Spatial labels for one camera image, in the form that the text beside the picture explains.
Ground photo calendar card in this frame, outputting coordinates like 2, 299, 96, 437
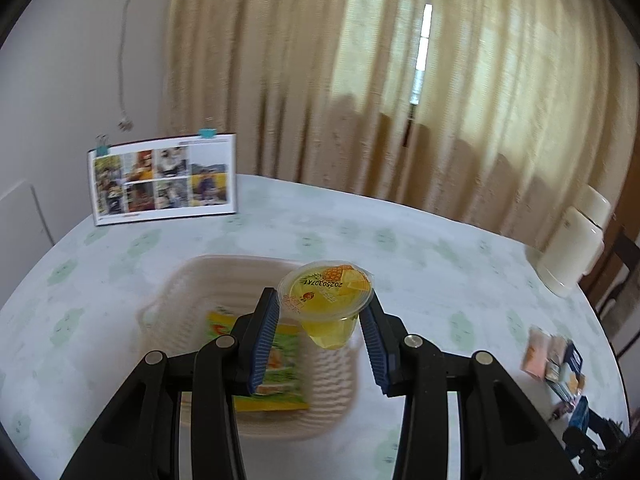
88, 129, 238, 226

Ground blue snack packet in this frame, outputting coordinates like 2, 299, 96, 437
568, 396, 590, 434

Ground dark wooden chair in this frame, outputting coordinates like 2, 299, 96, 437
596, 228, 639, 344

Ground yellow jelly cup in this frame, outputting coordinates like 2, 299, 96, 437
277, 260, 373, 350

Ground green patterned tablecloth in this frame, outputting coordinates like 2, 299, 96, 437
1, 176, 628, 479

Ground navy soda cracker pack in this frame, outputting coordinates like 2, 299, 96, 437
547, 340, 586, 403

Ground pink plastic basket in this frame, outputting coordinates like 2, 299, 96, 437
136, 255, 358, 440

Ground cream thermos jug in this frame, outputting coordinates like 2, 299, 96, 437
535, 185, 611, 298

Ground beige curtain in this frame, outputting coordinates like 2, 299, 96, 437
164, 0, 639, 248

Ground orange wafer packet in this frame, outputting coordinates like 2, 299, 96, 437
521, 326, 551, 380

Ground green peanut snack bag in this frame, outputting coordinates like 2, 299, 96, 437
234, 324, 309, 413

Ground small silver blue sachet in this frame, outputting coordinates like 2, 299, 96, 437
544, 335, 567, 382

